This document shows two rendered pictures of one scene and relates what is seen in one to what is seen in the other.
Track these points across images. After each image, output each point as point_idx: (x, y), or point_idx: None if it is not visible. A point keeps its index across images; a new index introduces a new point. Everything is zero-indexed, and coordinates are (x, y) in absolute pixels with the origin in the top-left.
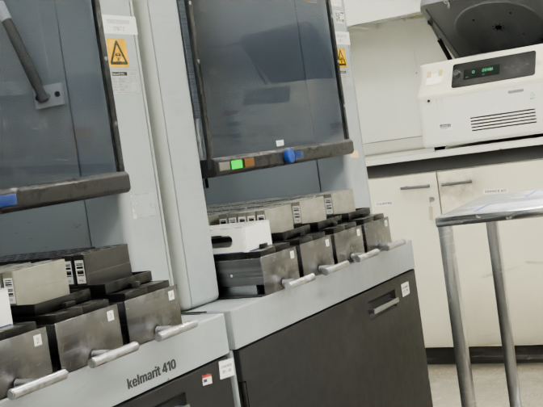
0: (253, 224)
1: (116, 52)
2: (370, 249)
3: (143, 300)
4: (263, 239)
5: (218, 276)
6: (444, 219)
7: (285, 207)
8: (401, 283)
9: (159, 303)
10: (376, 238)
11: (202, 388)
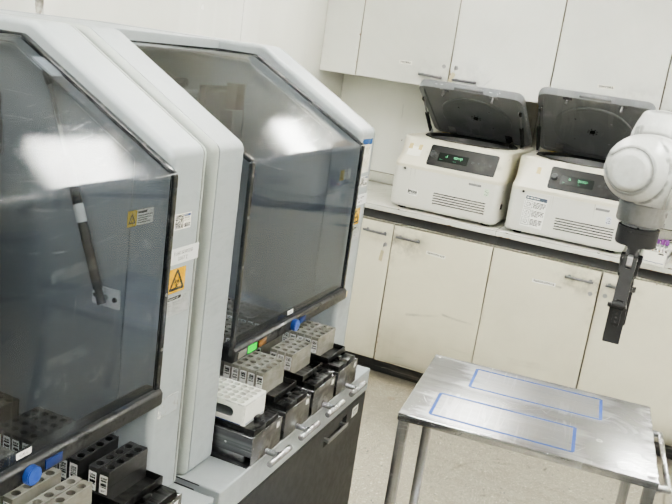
0: (253, 401)
1: (176, 279)
2: (337, 391)
3: None
4: (257, 410)
5: (214, 436)
6: (405, 416)
7: (281, 364)
8: (353, 407)
9: None
10: (344, 380)
11: None
